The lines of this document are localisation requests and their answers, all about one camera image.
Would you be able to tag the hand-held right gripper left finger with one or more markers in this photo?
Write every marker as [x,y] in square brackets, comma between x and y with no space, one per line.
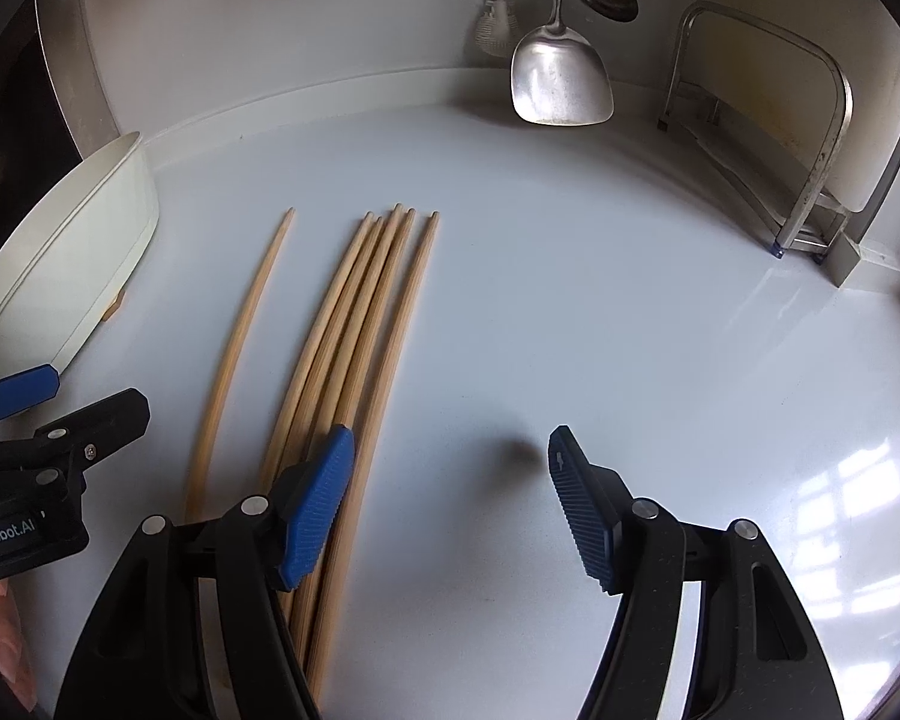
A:
[319,510]

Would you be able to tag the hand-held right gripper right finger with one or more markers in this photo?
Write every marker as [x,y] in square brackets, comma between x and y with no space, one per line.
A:
[581,510]

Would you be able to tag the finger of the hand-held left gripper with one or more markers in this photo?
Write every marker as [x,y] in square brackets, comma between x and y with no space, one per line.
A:
[97,424]
[22,390]

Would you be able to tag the white round bowl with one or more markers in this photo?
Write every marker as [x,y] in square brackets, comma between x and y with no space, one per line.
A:
[82,240]

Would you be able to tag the pile of wooden chopsticks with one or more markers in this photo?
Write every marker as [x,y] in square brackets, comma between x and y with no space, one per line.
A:
[394,360]

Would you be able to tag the person's left hand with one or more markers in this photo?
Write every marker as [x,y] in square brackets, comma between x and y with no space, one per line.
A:
[7,637]

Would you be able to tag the black gas stove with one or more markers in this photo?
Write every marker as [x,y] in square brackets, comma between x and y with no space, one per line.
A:
[7,127]

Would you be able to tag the metal cutting board rack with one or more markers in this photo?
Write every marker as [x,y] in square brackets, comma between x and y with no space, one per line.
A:
[802,244]

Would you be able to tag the steel spatula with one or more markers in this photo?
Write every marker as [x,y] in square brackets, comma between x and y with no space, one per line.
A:
[562,75]

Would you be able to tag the white cutting board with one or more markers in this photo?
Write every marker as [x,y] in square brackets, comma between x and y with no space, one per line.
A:
[765,90]

